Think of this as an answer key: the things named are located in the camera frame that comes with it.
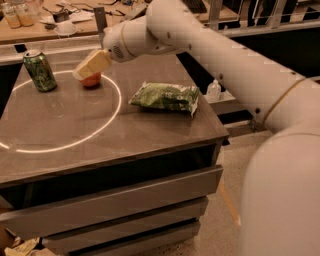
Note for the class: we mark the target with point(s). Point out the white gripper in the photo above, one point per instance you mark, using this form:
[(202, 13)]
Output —
[(113, 41)]

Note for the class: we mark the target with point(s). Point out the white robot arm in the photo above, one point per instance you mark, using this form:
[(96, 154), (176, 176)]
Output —
[(280, 203)]

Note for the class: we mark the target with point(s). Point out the green soda can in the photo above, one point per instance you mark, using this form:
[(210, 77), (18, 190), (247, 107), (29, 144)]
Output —
[(39, 70)]

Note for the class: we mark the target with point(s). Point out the red apple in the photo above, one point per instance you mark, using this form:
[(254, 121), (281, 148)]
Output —
[(91, 81)]

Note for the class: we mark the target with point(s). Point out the white bowl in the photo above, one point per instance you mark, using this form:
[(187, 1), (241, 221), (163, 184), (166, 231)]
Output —
[(65, 28)]

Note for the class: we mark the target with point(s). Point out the grey power strip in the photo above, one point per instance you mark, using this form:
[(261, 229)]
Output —
[(138, 11)]

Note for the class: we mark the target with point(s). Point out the green chip bag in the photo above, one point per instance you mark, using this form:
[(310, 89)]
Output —
[(166, 96)]

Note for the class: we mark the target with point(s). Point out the amber glass jar right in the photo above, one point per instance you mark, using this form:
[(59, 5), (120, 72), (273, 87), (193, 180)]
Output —
[(23, 13)]

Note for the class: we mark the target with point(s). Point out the amber glass jar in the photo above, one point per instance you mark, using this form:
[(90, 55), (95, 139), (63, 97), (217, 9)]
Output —
[(23, 13), (10, 15)]

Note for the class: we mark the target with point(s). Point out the amber glass jar left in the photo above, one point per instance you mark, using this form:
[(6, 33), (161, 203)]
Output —
[(10, 15)]

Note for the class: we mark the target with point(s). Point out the black keyboard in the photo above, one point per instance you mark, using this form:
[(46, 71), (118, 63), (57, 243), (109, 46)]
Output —
[(195, 6)]

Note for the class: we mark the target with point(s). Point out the clear sanitizer bottle left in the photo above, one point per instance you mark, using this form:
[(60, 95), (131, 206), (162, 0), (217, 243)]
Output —
[(213, 91)]

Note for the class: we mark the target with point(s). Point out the middle grey drawer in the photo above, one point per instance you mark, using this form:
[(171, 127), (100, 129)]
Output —
[(97, 236)]

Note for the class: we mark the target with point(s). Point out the bottom grey drawer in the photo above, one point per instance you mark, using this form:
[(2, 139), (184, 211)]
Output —
[(129, 246)]

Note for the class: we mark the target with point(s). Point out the crumpled paper on floor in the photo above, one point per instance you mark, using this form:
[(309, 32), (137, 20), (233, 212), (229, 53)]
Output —
[(28, 248)]

